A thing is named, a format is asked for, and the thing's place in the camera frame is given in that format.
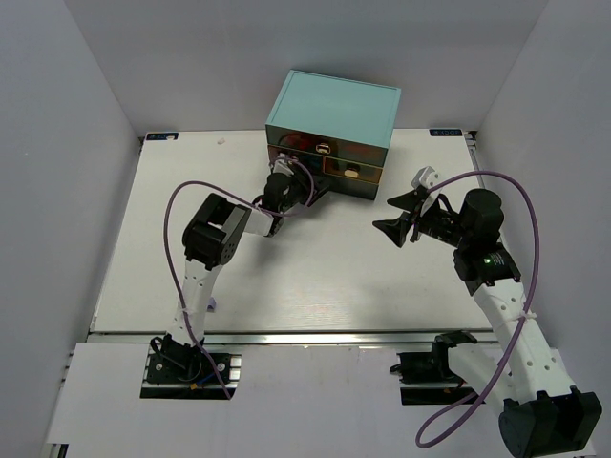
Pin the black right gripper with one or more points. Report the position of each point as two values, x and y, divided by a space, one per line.
414 220

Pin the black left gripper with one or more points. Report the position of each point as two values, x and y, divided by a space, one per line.
296 192

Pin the small clear drawer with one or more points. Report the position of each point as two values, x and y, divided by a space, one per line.
351 170
314 163

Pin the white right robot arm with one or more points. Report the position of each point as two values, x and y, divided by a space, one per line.
539 409

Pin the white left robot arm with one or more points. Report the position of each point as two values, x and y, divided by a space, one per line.
211 237

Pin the dark bottom drawer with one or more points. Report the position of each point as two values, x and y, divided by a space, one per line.
353 187

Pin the teal drawer cabinet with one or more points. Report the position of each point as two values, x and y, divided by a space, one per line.
338 107

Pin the right blue corner label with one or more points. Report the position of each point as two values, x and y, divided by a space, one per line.
445 132

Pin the blue corner label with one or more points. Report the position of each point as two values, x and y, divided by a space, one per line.
445 132
162 136

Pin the lilac lego brick front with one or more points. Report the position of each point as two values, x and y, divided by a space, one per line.
212 304

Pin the left blue corner label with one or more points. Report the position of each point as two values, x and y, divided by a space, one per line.
162 136

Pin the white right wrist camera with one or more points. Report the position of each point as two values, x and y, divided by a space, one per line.
425 179

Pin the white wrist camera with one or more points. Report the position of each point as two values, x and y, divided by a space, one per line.
281 164
425 179

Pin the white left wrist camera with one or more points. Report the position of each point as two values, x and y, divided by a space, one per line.
281 164

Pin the aluminium table front rail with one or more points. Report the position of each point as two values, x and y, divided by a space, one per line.
298 338

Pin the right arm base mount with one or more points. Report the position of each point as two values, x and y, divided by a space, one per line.
425 377

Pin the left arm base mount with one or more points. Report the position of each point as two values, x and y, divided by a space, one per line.
176 371

